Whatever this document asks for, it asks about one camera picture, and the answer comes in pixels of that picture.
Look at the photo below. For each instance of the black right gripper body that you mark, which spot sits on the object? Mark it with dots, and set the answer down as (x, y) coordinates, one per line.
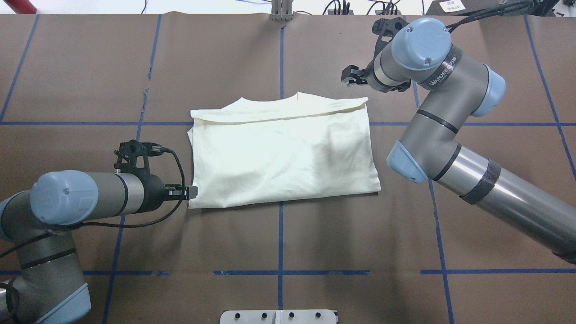
(370, 77)

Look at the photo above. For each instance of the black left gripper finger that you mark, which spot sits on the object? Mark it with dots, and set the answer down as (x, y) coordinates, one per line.
(190, 189)
(188, 196)

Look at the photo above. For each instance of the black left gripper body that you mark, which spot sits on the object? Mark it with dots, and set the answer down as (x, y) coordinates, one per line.
(154, 191)

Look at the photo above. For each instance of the cream cat print t-shirt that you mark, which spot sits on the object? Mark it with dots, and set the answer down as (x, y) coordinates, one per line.
(301, 147)

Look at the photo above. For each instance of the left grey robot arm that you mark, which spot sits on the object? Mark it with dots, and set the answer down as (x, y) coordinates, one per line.
(51, 288)

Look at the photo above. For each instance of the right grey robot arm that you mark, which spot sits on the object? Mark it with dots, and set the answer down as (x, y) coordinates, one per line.
(458, 87)

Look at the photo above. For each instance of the black box with white label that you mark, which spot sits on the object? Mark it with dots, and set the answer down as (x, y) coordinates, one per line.
(461, 7)

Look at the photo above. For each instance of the red cylindrical bottle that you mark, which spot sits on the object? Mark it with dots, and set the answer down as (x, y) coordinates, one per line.
(21, 6)

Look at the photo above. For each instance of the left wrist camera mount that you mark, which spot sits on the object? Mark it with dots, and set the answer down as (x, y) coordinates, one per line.
(133, 157)

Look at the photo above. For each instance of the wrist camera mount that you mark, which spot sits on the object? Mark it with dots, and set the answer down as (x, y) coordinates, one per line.
(133, 157)
(385, 30)

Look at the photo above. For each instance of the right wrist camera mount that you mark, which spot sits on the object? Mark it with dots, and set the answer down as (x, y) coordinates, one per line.
(385, 30)

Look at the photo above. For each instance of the aluminium frame post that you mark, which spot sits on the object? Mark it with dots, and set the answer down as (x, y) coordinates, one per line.
(281, 10)

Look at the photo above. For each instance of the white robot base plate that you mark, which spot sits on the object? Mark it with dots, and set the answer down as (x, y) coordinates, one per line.
(297, 316)

